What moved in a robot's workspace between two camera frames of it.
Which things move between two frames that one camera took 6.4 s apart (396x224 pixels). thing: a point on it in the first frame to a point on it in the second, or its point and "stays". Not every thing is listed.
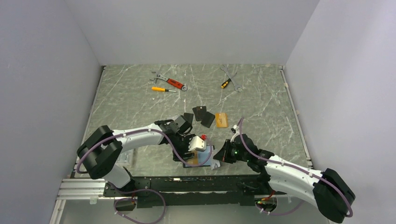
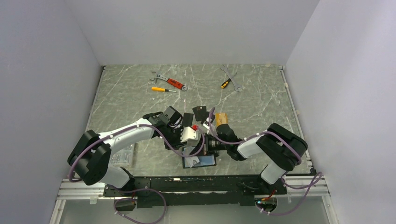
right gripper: (223, 155) to (206, 148)
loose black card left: (188, 116) stays
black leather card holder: (205, 157) stays
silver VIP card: (213, 163) to (190, 161)
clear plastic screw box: (126, 159) stays
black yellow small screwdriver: (225, 83) stays
